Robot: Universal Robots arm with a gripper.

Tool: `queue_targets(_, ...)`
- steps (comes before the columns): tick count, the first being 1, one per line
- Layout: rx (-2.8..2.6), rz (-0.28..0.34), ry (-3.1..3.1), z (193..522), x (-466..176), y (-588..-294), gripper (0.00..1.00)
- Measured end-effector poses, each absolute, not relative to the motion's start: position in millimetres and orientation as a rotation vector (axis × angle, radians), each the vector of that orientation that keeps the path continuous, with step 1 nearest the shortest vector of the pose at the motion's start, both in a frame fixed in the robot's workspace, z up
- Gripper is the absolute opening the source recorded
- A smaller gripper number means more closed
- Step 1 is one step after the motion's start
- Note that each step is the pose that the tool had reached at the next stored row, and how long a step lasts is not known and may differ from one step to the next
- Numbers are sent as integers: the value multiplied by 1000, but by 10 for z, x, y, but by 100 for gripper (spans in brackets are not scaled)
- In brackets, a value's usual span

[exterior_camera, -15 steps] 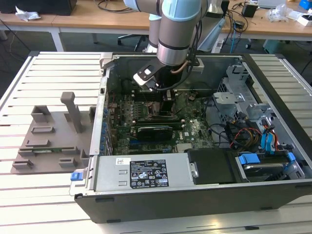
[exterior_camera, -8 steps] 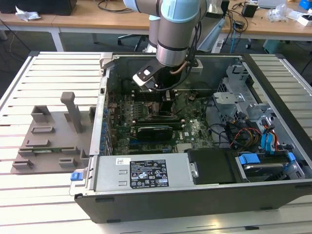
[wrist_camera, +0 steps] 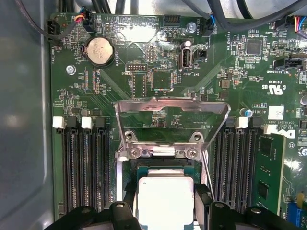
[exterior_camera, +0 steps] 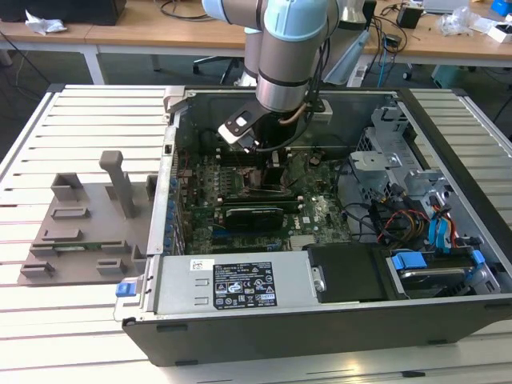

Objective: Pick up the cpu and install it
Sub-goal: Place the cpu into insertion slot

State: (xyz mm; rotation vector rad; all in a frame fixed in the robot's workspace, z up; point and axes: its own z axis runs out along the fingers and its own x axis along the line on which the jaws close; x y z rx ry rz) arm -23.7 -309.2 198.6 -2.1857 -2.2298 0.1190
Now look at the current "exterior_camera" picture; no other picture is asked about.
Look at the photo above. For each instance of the grey case latch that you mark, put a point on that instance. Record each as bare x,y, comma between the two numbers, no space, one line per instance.
174,98

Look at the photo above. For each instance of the small silver heatsink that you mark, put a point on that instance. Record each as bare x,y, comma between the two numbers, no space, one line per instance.
302,242

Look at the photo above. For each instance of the black RAM slot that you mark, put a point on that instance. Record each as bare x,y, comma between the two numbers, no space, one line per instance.
230,160
290,205
256,197
224,154

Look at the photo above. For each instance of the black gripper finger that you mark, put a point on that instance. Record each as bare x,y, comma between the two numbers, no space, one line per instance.
275,178

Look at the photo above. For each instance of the black PC case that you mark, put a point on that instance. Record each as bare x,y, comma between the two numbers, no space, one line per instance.
280,336

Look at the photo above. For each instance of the black office chair base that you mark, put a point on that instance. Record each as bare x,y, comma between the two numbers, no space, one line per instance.
230,69

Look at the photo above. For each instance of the small black box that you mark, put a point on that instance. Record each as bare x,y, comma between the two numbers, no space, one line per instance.
409,17

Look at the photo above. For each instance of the black plastic shroud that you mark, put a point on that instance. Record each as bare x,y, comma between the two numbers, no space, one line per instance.
348,272

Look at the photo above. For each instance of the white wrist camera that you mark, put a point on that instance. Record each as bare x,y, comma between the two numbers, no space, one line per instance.
232,134

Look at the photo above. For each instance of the black power adapter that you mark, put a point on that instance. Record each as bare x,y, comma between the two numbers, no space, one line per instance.
393,40

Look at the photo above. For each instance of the small white box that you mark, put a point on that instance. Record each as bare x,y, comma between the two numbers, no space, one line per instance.
500,35

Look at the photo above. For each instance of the crumpled white plastic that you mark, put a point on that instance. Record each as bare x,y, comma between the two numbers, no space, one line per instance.
44,25

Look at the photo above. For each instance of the wooden desk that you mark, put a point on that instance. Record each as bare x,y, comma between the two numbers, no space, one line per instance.
120,34
440,50

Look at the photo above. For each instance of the grey power supply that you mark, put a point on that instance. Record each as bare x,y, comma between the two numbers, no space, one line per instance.
180,280

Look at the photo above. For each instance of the clear plastic bags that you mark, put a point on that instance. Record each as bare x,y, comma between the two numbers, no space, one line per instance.
456,22

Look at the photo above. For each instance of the green RAM stick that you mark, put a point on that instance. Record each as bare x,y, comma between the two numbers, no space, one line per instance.
76,247

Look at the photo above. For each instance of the green motherboard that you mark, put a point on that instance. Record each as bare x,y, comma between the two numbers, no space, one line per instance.
320,216

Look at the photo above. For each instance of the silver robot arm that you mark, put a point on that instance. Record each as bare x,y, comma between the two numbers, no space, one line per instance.
280,60

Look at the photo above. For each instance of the white power strip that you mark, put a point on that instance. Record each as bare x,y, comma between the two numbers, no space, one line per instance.
357,76

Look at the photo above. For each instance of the hard disk in blue carrier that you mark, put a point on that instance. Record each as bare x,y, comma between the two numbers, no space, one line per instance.
410,262

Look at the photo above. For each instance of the blue box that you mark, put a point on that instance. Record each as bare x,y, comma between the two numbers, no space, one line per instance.
500,6

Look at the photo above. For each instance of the pale blue teach pendant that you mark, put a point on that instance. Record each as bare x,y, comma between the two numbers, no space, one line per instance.
350,58

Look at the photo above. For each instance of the metal drive cage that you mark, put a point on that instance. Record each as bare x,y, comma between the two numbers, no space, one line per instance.
372,160

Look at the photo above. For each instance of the black monitor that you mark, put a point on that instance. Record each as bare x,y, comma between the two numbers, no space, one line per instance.
80,10

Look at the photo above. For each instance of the blue case latch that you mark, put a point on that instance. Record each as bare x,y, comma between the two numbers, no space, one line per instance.
125,290

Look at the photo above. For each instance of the CPU socket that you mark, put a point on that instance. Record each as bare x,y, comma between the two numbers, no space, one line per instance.
252,180

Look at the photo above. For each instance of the black graphics card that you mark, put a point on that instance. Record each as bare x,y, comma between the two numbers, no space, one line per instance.
254,219

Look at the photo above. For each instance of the grey parts rack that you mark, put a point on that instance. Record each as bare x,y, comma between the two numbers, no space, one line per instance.
100,224

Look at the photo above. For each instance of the teal box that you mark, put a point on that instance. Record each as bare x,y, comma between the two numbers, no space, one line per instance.
448,78

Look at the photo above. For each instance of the thin locking lever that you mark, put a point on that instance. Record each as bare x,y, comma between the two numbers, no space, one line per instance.
238,161

